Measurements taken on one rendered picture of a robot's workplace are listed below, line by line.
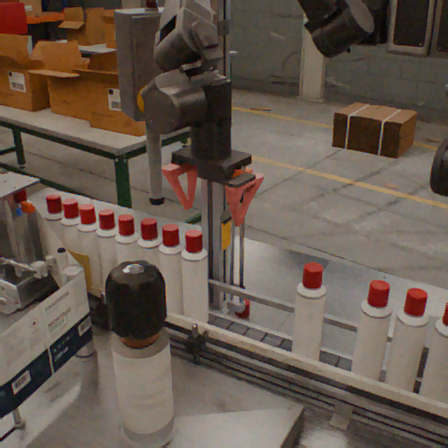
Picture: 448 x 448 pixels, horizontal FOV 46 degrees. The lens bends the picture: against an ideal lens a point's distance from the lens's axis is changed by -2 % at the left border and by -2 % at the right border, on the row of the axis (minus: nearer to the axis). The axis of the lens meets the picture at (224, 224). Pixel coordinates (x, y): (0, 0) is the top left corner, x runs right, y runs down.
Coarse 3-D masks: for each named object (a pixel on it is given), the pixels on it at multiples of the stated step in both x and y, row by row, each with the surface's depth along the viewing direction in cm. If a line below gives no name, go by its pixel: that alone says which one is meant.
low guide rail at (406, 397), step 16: (96, 288) 115; (176, 320) 106; (192, 320) 105; (224, 336) 101; (240, 336) 100; (256, 352) 99; (272, 352) 97; (288, 352) 96; (304, 368) 94; (320, 368) 93; (336, 368) 92; (352, 384) 90; (368, 384) 89; (384, 384) 88; (400, 400) 87; (416, 400) 85; (432, 400) 85
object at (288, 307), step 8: (208, 280) 109; (216, 288) 108; (224, 288) 107; (232, 288) 106; (240, 288) 106; (240, 296) 106; (248, 296) 105; (256, 296) 104; (264, 296) 104; (264, 304) 103; (272, 304) 102; (280, 304) 102; (288, 304) 101; (288, 312) 101; (328, 320) 97; (336, 320) 97; (344, 320) 97; (344, 328) 96; (352, 328) 96; (424, 344) 90; (424, 352) 90
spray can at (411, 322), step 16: (416, 288) 84; (416, 304) 82; (400, 320) 84; (416, 320) 83; (400, 336) 84; (416, 336) 83; (400, 352) 85; (416, 352) 85; (400, 368) 87; (416, 368) 87; (400, 384) 88
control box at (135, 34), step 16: (128, 16) 88; (144, 16) 89; (160, 16) 90; (128, 32) 90; (144, 32) 90; (128, 48) 91; (144, 48) 91; (128, 64) 93; (144, 64) 92; (128, 80) 95; (144, 80) 93; (128, 96) 97; (128, 112) 99
